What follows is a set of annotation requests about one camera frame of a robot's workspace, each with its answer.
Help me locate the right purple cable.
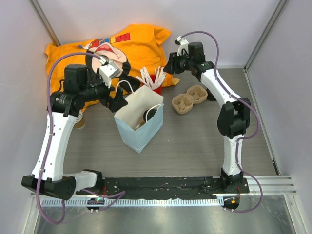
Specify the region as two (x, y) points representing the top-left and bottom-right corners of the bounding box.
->
(180, 30), (263, 213)

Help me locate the red ribbed cup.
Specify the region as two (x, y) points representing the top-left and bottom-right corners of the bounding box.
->
(149, 75), (162, 95)

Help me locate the aluminium frame post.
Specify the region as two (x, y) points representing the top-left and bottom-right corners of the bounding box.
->
(243, 0), (291, 74)
(29, 0), (61, 46)

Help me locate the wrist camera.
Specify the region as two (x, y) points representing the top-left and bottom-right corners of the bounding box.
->
(98, 56), (120, 88)
(175, 36), (189, 56)

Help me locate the single black cup lid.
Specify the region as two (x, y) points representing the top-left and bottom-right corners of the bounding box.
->
(143, 109), (157, 122)

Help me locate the light blue paper bag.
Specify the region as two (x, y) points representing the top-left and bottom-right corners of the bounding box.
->
(114, 85), (164, 153)

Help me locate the left aluminium frame post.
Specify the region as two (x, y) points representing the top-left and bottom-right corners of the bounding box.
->
(29, 0), (61, 46)

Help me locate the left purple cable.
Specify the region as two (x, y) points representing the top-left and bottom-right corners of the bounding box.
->
(35, 52), (126, 225)

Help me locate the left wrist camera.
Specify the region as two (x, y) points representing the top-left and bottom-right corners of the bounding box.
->
(98, 56), (120, 88)

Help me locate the slotted cable duct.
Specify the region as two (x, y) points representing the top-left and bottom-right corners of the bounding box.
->
(40, 197), (225, 208)

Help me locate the pulp cup carrier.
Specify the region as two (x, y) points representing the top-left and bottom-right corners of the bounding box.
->
(172, 85), (208, 114)
(135, 118), (146, 130)

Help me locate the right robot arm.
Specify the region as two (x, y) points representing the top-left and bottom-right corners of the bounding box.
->
(164, 38), (250, 193)

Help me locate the orange cartoon t-shirt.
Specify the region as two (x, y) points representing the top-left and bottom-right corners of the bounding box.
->
(45, 24), (171, 94)

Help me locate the stack of black lids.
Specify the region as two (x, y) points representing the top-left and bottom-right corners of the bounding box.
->
(206, 89), (216, 101)

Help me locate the right aluminium frame post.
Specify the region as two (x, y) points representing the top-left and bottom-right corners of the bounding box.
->
(243, 0), (291, 74)

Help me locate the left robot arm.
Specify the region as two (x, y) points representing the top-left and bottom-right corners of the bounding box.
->
(21, 62), (128, 200)

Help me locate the purple cable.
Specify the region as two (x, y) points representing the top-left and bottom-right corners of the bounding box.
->
(35, 52), (126, 225)
(180, 30), (263, 213)

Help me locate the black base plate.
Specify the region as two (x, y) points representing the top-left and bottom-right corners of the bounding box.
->
(75, 175), (249, 200)

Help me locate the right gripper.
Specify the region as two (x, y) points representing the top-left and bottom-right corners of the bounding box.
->
(163, 51), (194, 75)

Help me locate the stack of paper cups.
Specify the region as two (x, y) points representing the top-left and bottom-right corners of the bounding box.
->
(74, 110), (85, 129)

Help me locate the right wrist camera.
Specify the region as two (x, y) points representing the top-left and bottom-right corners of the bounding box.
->
(175, 36), (189, 56)

